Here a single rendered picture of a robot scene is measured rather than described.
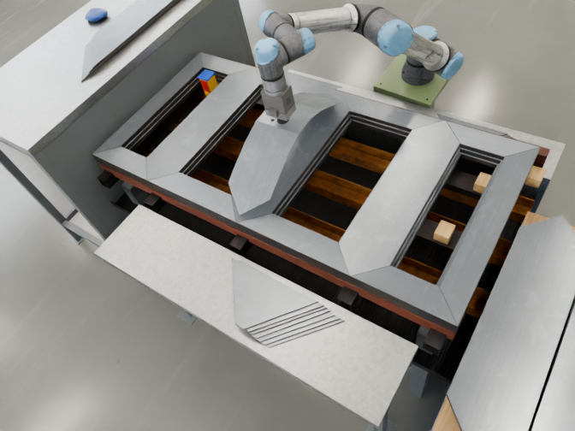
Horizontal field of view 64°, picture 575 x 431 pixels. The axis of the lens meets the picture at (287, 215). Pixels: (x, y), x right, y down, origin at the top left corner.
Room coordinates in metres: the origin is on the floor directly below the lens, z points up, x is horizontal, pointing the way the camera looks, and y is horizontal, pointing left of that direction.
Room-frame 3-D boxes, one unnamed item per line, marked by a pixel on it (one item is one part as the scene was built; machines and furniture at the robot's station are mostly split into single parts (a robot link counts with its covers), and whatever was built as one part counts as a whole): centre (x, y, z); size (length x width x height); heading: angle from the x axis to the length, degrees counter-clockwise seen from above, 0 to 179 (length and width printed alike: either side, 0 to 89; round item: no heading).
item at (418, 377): (0.51, -0.34, 0.34); 0.06 x 0.06 x 0.68; 44
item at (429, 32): (1.65, -0.76, 0.87); 0.13 x 0.12 x 0.14; 20
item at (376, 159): (1.40, -0.24, 0.70); 1.66 x 0.08 x 0.05; 44
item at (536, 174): (0.89, -0.86, 0.79); 0.06 x 0.05 x 0.04; 134
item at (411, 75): (1.66, -0.76, 0.76); 0.15 x 0.15 x 0.10
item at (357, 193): (1.26, -0.10, 0.70); 1.66 x 0.08 x 0.05; 44
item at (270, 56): (1.24, -0.08, 1.28); 0.09 x 0.08 x 0.11; 110
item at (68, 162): (1.91, 0.42, 0.51); 1.30 x 0.04 x 1.01; 134
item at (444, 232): (0.77, -0.49, 0.79); 0.06 x 0.05 x 0.04; 134
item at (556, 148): (1.46, -0.59, 0.67); 1.30 x 0.20 x 0.03; 44
